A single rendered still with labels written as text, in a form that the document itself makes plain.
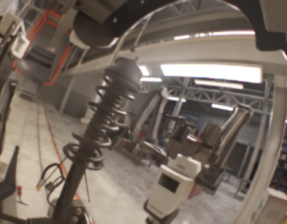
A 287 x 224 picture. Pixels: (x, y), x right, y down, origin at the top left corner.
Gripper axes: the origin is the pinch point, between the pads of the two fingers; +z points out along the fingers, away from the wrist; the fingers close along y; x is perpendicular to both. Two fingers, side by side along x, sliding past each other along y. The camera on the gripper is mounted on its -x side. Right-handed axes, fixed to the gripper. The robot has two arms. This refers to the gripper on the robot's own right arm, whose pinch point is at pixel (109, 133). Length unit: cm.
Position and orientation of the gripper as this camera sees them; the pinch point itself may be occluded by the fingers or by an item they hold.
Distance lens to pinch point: 55.7
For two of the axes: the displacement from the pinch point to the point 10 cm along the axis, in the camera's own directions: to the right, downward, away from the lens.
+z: -0.6, -1.7, -9.8
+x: 8.2, 5.6, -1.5
